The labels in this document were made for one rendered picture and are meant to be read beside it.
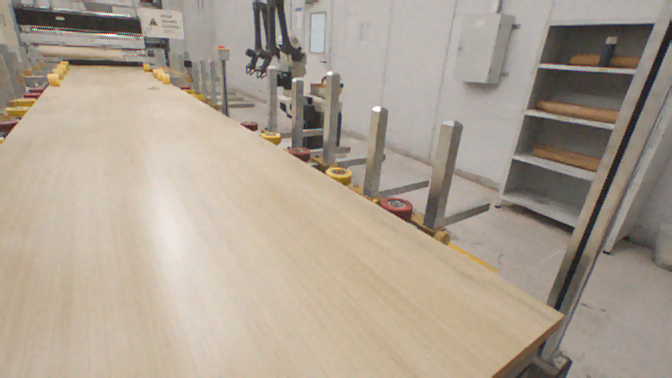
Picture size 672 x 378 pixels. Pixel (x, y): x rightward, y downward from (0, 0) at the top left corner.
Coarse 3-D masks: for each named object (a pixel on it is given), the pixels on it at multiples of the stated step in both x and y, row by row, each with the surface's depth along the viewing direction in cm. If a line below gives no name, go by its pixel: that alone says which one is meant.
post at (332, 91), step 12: (336, 72) 110; (336, 84) 111; (336, 96) 112; (336, 108) 114; (324, 120) 117; (336, 120) 116; (324, 132) 118; (336, 132) 117; (324, 144) 119; (336, 144) 119; (324, 156) 121
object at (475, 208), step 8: (480, 200) 106; (456, 208) 99; (464, 208) 100; (472, 208) 100; (480, 208) 103; (488, 208) 106; (448, 216) 94; (456, 216) 96; (464, 216) 99; (448, 224) 95
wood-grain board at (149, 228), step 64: (64, 128) 129; (128, 128) 135; (192, 128) 141; (0, 192) 75; (64, 192) 77; (128, 192) 79; (192, 192) 81; (256, 192) 83; (320, 192) 86; (0, 256) 54; (64, 256) 55; (128, 256) 56; (192, 256) 57; (256, 256) 58; (320, 256) 59; (384, 256) 60; (448, 256) 62; (0, 320) 42; (64, 320) 42; (128, 320) 43; (192, 320) 44; (256, 320) 44; (320, 320) 45; (384, 320) 46; (448, 320) 46; (512, 320) 47
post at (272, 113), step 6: (270, 72) 147; (276, 72) 149; (270, 78) 148; (276, 78) 150; (270, 84) 149; (276, 84) 151; (270, 90) 150; (276, 90) 152; (270, 96) 151; (276, 96) 153; (270, 102) 152; (276, 102) 154; (270, 108) 153; (276, 108) 155; (270, 114) 154; (276, 114) 156; (270, 120) 156; (276, 120) 157; (270, 126) 157; (276, 126) 158; (270, 132) 158; (276, 132) 159
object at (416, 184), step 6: (408, 180) 122; (414, 180) 123; (420, 180) 123; (426, 180) 124; (390, 186) 115; (396, 186) 116; (402, 186) 117; (408, 186) 118; (414, 186) 120; (420, 186) 122; (426, 186) 125; (384, 192) 112; (390, 192) 114; (396, 192) 116; (402, 192) 118
